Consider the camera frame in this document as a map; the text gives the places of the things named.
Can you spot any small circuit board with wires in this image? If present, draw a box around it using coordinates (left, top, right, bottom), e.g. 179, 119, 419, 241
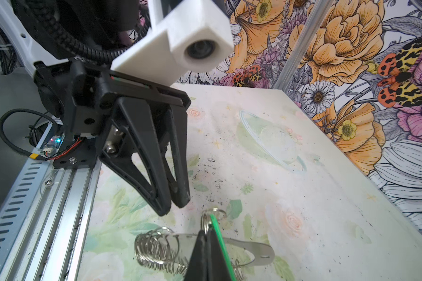
0, 108, 86, 161

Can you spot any slotted grey cable duct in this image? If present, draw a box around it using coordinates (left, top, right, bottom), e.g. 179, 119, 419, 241
0, 122, 53, 281

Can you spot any green tag key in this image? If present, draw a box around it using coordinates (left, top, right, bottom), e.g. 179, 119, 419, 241
209, 214, 236, 281

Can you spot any aluminium mounting rail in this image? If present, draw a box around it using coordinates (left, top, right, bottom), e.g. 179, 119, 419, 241
0, 162, 101, 281

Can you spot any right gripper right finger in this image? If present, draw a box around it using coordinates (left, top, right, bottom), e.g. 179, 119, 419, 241
206, 224, 230, 281

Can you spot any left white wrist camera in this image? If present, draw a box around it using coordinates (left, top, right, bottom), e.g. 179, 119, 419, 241
111, 0, 234, 86

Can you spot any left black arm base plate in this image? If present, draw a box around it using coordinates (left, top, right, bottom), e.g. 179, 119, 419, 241
53, 138, 97, 169

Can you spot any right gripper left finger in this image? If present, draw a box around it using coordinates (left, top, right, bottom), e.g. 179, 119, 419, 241
184, 230, 207, 281

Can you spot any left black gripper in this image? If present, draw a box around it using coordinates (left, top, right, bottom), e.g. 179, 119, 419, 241
61, 59, 192, 217

